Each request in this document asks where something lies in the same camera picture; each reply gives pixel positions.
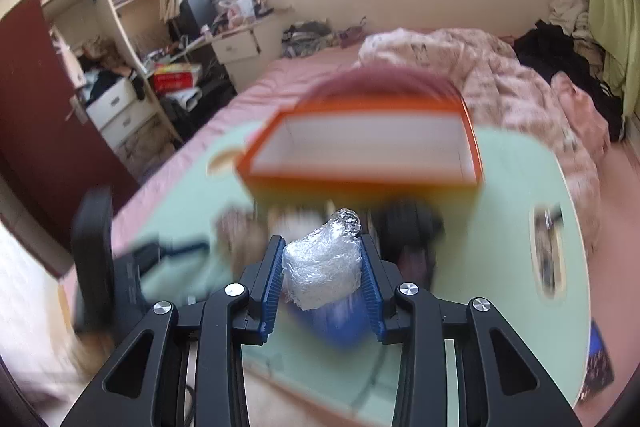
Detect black plastic bag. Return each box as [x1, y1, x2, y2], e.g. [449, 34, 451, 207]
[377, 202, 446, 278]

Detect white drawer cabinet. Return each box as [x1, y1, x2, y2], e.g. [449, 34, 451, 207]
[85, 77, 161, 158]

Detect white desk drawer unit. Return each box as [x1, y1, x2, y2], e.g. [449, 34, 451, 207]
[212, 29, 261, 68]

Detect red cardboard box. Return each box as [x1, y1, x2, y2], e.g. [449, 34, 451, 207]
[152, 62, 203, 95]

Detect dark patterned cloth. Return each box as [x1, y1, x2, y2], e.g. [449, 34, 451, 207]
[582, 319, 616, 400]

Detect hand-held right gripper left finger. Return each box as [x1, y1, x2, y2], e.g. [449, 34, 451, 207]
[60, 234, 287, 427]

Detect crumpled silver wrappers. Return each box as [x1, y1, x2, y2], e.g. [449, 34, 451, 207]
[532, 207, 566, 293]

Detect pile of black clothes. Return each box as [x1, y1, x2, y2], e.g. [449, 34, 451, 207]
[515, 19, 626, 142]

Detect clear plastic bundle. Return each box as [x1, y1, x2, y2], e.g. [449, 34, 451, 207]
[282, 207, 363, 312]

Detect blue packet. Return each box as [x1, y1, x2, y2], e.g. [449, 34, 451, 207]
[295, 292, 371, 350]

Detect pile of white clothes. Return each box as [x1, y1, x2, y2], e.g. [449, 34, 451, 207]
[547, 0, 593, 38]

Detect white shelf unit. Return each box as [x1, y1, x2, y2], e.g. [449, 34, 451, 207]
[95, 0, 186, 142]

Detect dark red door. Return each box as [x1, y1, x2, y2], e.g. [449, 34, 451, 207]
[0, 0, 141, 278]

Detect light green curtain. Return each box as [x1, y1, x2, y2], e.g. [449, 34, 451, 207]
[582, 0, 640, 98]

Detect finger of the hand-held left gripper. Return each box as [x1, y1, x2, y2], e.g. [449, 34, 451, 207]
[149, 238, 212, 261]

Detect orange gradient storage box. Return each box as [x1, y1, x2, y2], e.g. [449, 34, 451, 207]
[235, 79, 485, 210]

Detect green cartoon print desktop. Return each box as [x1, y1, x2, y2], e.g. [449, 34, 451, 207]
[107, 122, 593, 427]

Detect dark striped clothes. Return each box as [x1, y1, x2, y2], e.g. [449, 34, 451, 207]
[282, 22, 333, 58]

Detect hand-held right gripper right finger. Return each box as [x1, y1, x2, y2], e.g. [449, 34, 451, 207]
[360, 232, 583, 427]

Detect grey fur pompom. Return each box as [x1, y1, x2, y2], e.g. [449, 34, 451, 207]
[215, 207, 271, 268]

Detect black rectangular object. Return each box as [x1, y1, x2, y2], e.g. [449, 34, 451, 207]
[180, 0, 218, 38]

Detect pink floral quilt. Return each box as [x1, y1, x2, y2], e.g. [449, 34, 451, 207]
[357, 27, 611, 253]

